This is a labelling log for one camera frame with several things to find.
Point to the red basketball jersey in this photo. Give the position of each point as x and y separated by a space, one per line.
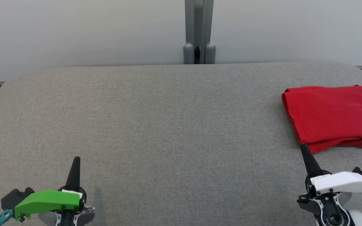
331 113

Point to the teal left camera connector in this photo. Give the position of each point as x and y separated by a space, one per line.
3 217

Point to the grey partition post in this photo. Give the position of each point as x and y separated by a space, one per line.
190 25

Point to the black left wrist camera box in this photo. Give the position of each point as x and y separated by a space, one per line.
13 197

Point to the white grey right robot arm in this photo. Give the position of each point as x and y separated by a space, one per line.
331 210

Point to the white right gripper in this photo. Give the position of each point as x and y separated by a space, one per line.
344 183

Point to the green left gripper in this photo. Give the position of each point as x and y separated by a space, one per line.
49 201

